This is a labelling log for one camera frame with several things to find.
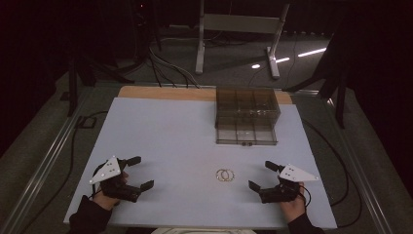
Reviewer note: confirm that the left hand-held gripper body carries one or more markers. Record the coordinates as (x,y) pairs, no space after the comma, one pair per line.
(110,171)

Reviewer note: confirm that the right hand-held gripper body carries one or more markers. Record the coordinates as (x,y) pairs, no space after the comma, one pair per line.
(285,188)

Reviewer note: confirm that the person's right hand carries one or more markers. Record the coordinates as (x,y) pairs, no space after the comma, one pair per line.
(293,208)

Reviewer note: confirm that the person's left hand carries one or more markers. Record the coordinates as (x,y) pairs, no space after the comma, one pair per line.
(107,201)

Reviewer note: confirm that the thin gold bangle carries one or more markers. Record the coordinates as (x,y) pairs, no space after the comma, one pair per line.
(232,172)
(222,175)

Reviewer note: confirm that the white table mat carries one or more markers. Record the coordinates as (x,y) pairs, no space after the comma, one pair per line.
(168,136)

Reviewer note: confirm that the transparent brown drawer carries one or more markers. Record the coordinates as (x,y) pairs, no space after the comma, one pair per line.
(246,133)

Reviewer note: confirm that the black square floor plate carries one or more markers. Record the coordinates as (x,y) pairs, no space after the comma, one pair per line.
(86,122)

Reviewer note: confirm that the transparent brown drawer cabinet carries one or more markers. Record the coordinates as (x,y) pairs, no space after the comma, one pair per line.
(246,102)

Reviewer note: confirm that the black tripod stand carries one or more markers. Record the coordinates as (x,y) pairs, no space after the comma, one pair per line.
(339,97)

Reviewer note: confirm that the white metal stand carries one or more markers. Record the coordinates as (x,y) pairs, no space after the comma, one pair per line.
(240,23)

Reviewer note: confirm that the aluminium floor rail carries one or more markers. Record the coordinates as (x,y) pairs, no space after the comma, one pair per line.
(360,169)
(42,165)

